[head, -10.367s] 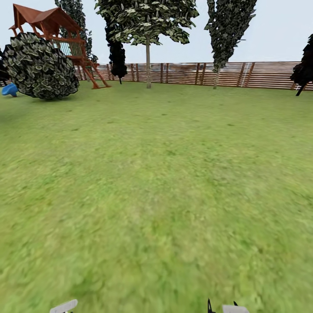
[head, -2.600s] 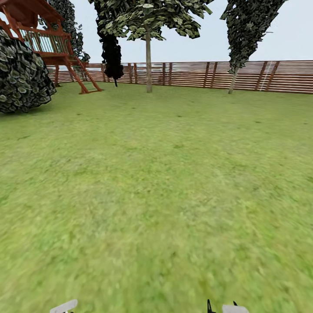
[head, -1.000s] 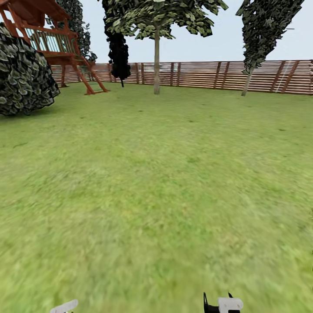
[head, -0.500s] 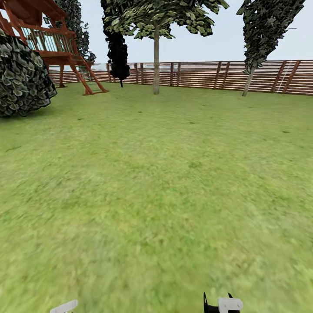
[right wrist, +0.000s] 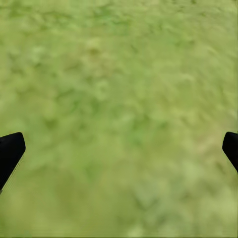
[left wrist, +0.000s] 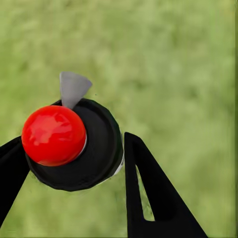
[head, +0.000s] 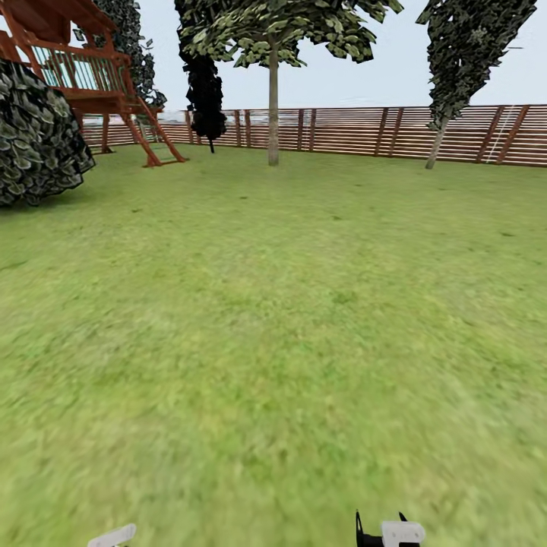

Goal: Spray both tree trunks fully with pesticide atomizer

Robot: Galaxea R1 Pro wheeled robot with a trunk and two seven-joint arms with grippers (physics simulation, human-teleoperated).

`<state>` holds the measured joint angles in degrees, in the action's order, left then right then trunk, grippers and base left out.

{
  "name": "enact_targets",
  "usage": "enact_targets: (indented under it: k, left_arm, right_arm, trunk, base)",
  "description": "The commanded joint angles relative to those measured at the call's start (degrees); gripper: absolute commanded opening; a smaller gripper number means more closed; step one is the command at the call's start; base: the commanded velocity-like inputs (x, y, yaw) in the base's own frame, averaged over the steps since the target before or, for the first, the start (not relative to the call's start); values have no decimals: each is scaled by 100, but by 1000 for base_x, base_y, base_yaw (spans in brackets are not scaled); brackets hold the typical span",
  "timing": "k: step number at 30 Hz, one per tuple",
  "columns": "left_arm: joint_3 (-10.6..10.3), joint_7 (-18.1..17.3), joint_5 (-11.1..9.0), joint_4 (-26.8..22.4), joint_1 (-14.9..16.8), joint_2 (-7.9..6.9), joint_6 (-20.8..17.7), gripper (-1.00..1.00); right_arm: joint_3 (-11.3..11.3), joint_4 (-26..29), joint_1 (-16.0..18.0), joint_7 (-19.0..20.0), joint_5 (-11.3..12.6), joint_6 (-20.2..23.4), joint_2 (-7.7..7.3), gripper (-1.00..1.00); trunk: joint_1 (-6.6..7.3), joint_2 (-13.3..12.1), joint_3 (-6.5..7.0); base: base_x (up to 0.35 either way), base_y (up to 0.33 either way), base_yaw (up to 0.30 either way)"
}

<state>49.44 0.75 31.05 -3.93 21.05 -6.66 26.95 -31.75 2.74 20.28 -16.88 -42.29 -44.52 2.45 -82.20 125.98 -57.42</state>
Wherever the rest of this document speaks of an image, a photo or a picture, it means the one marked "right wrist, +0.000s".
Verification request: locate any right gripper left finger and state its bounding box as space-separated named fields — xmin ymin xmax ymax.
xmin=0 ymin=132 xmax=26 ymax=192

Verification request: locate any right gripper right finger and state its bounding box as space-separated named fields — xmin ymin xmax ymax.
xmin=222 ymin=132 xmax=238 ymax=172

